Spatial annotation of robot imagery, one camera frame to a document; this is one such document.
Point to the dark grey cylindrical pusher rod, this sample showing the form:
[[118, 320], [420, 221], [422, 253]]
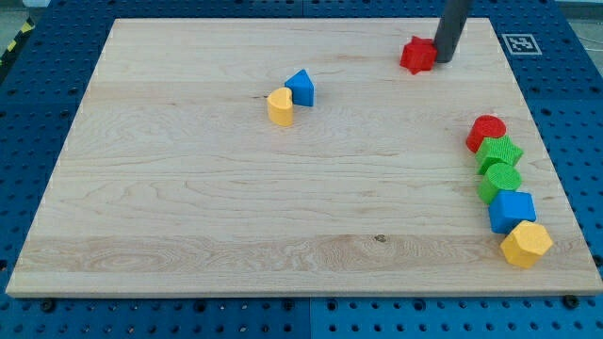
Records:
[[450, 28]]

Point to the red star block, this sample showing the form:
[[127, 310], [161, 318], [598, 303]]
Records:
[[418, 55]]

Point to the green star block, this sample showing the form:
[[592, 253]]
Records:
[[497, 150]]

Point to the blue triangle block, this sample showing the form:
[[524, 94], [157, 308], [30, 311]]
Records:
[[302, 87]]

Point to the white fiducial marker tag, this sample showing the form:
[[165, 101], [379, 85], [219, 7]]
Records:
[[521, 44]]

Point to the red cylinder block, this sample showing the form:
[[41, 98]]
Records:
[[484, 126]]

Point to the green cylinder block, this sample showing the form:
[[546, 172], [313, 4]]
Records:
[[498, 177]]

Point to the yellow heart block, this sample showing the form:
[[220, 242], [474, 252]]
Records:
[[280, 106]]

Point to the blue cube block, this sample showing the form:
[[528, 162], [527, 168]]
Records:
[[508, 209]]

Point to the yellow hexagon block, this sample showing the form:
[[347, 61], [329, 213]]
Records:
[[526, 244]]

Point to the light wooden board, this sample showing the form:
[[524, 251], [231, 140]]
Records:
[[174, 183]]

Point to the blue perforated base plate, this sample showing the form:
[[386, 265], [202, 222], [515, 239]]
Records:
[[43, 89]]

